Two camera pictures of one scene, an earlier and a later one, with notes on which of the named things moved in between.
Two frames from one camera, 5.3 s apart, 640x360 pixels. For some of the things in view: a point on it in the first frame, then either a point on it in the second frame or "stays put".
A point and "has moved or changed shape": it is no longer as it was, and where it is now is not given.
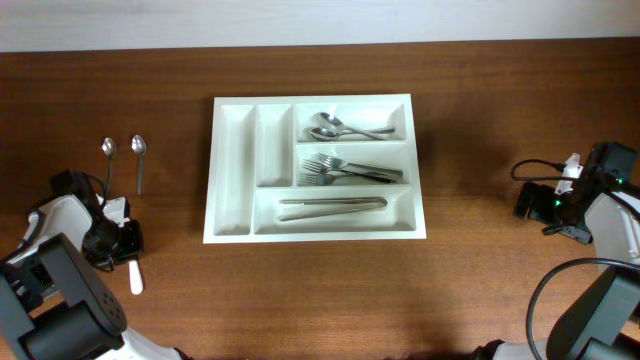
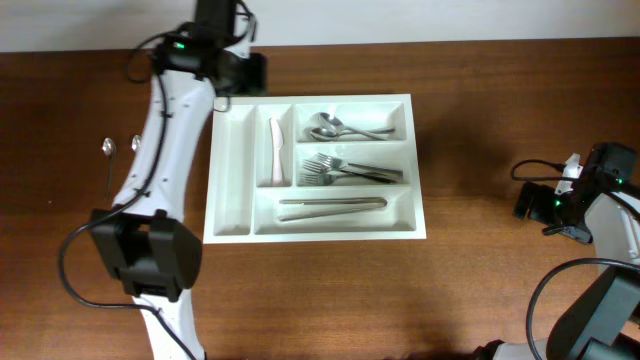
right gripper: (526, 206) stays put
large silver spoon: (334, 121) stays put
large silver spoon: (328, 134) stays put
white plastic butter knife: (135, 277) has moved or changed shape
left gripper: (126, 242) → (251, 70)
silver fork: (335, 163) stays put
